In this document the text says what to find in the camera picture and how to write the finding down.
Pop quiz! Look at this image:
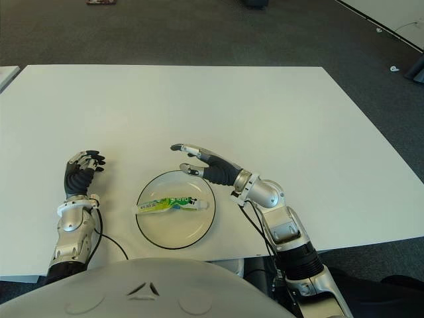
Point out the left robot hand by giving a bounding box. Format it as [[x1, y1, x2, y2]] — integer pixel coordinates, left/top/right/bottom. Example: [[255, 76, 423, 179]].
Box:
[[62, 150, 106, 201]]

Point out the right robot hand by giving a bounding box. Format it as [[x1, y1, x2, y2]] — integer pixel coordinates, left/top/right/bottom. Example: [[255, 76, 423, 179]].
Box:
[[169, 142, 244, 188]]

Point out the green white toothpaste tube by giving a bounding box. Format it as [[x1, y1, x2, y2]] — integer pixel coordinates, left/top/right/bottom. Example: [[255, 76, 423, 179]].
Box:
[[134, 195, 210, 216]]

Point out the white plate black rim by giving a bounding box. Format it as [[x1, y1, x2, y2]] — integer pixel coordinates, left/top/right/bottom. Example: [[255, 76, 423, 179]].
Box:
[[134, 170, 217, 250]]

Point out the white side table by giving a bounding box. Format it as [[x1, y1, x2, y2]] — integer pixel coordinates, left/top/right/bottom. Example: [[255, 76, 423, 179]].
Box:
[[0, 65, 20, 93]]

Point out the grey robot torso shell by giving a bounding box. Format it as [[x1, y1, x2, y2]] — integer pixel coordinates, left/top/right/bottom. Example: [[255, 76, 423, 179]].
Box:
[[0, 258, 292, 318]]

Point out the grey floor object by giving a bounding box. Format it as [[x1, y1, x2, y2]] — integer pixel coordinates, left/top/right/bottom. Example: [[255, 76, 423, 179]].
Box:
[[406, 54, 424, 83]]

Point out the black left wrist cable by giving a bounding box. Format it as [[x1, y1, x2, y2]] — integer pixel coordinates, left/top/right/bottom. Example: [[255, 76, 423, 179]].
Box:
[[91, 205, 130, 261]]

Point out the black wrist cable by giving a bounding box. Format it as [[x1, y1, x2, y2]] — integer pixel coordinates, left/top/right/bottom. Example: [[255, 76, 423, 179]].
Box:
[[238, 198, 279, 266], [91, 205, 130, 261]]

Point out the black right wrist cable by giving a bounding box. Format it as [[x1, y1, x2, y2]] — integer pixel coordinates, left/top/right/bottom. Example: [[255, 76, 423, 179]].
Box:
[[238, 198, 279, 266]]

